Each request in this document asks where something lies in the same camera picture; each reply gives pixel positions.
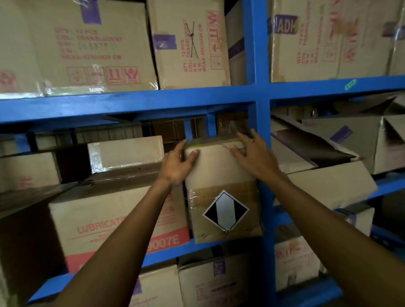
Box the blue metal shelving rack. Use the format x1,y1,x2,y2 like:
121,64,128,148
0,0,405,307

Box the person's right hand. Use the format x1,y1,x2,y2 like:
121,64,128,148
229,128,284,188

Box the row of top-shelf cartons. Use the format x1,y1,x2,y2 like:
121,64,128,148
0,0,405,307

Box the red lettered cardboard box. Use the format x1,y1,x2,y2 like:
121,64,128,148
48,164,191,275

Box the person's left forearm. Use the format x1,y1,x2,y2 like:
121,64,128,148
54,180,186,307

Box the person's right forearm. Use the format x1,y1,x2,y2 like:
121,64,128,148
269,175,405,307

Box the person's left hand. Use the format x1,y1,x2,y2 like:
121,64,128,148
157,139,200,190

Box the diamond label cardboard box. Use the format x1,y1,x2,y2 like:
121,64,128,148
184,136,263,244

